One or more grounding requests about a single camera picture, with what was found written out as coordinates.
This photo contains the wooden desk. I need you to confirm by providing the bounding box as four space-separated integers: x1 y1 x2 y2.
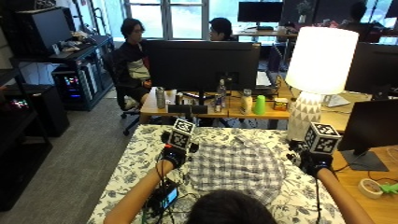
139 81 296 126

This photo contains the metal tumbler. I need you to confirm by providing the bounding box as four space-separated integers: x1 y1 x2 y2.
155 86 168 110

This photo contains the black cable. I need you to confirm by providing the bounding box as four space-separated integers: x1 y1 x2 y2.
313 176 324 224

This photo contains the black office chair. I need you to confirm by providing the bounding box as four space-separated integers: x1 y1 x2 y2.
101 50 144 137

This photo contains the white marker cube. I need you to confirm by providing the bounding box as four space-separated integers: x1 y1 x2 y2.
302 121 344 156
167 118 197 151

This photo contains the clear water bottle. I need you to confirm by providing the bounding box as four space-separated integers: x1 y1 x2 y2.
217 78 229 107

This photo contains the green plastic cup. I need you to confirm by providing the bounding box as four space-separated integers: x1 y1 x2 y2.
253 94 268 116

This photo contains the floral white tablecloth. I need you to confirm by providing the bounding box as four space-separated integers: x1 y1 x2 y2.
85 123 348 224

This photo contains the drink can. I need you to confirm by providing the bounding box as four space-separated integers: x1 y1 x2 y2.
213 93 224 113

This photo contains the black shelf desk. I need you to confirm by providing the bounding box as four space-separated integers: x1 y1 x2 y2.
10 34 116 112

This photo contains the black device with screen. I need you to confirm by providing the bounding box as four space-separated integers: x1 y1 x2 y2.
145 179 181 217

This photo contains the small black monitor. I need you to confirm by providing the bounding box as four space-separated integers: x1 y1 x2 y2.
237 1 285 24

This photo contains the roll of beige tape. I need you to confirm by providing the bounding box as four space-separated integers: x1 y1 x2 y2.
357 177 386 200

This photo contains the grey plaid shirt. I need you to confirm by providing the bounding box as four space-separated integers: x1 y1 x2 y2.
187 133 289 204

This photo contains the open laptop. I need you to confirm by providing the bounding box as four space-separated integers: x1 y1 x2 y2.
256 46 285 91

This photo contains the person's right hand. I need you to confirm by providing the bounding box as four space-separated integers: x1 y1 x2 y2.
286 140 336 178

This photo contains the white table lamp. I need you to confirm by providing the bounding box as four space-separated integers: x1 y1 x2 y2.
284 25 361 142

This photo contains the computer tower with lights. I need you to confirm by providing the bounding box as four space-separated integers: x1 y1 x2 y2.
51 63 100 109

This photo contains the green plastic object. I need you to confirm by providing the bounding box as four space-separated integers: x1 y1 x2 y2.
378 182 398 196

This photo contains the flat black box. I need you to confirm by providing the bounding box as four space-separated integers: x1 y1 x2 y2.
167 104 209 115

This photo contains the small yellow box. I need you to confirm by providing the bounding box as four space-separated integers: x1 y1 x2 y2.
273 97 290 112

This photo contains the large black monitor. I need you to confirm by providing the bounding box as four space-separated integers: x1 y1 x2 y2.
147 39 262 93

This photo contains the white bottle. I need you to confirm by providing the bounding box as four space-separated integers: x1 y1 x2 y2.
240 89 256 115

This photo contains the person's left hand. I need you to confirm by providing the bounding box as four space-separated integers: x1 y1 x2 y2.
161 143 200 170

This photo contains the black monitor on stand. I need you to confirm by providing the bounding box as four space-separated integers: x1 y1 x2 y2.
336 98 398 173

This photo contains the black screen on shelf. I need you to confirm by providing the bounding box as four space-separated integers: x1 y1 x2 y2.
11 7 77 58

